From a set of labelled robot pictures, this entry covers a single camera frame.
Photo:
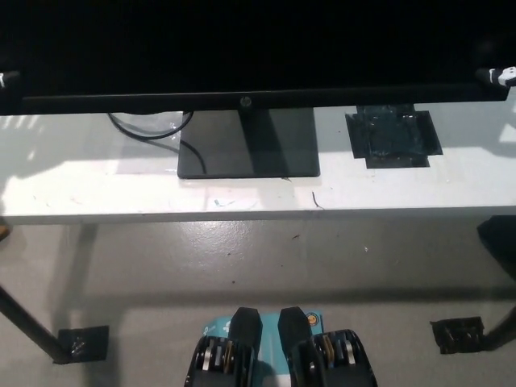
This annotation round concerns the black bulky object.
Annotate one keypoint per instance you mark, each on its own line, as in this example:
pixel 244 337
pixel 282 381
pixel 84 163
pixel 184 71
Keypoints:
pixel 500 242

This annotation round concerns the black floor tape patch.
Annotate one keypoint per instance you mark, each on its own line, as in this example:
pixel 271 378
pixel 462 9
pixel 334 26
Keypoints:
pixel 86 342
pixel 457 334

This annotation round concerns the black metal table leg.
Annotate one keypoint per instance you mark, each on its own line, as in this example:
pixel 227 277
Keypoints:
pixel 28 322
pixel 502 330

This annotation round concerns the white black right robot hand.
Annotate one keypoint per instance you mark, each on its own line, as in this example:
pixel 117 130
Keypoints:
pixel 500 76

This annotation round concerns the brown round object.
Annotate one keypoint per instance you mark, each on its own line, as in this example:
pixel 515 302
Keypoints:
pixel 3 230

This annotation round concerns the black HP computer monitor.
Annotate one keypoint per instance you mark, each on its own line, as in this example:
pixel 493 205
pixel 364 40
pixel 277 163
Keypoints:
pixel 258 44

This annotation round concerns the black tape patch on table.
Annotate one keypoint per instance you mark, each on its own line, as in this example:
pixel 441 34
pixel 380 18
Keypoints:
pixel 393 137

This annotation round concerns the black teal robot body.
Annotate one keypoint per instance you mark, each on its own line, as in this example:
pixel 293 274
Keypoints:
pixel 278 354

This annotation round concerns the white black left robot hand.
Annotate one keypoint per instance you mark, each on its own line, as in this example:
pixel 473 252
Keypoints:
pixel 8 80

